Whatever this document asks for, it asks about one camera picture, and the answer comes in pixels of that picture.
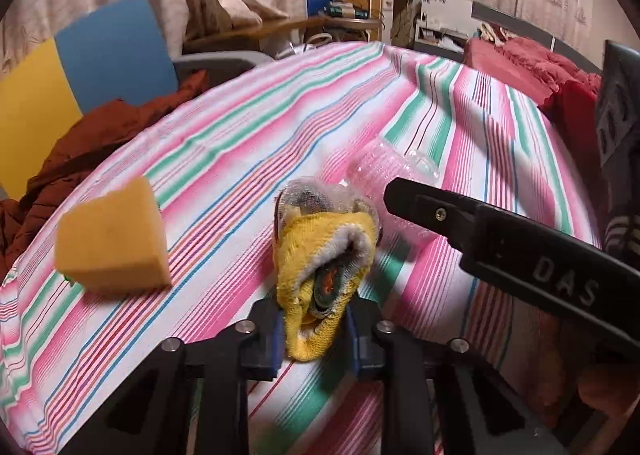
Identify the orange sponge wedge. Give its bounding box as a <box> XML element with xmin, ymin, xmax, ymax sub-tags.
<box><xmin>54</xmin><ymin>176</ymin><xmax>171</xmax><ymax>296</ymax></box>

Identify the grey yellow blue chair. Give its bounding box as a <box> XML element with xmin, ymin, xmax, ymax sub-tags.
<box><xmin>0</xmin><ymin>0</ymin><xmax>180</xmax><ymax>200</ymax></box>

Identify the clear plastic bottle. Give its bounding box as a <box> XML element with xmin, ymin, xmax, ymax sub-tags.
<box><xmin>339</xmin><ymin>134</ymin><xmax>444</xmax><ymax>246</ymax></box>

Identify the striped pink green bedsheet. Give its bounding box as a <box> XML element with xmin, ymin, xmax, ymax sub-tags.
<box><xmin>1</xmin><ymin>43</ymin><xmax>598</xmax><ymax>454</ymax></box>

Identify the rust red jacket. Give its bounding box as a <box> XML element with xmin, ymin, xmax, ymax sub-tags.
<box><xmin>1</xmin><ymin>69</ymin><xmax>209</xmax><ymax>275</ymax></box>

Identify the wooden desk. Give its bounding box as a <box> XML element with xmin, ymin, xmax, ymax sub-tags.
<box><xmin>182</xmin><ymin>16</ymin><xmax>382</xmax><ymax>54</ymax></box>

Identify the yellow cloth bundle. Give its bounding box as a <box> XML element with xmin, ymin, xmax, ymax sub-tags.
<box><xmin>273</xmin><ymin>178</ymin><xmax>381</xmax><ymax>362</ymax></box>

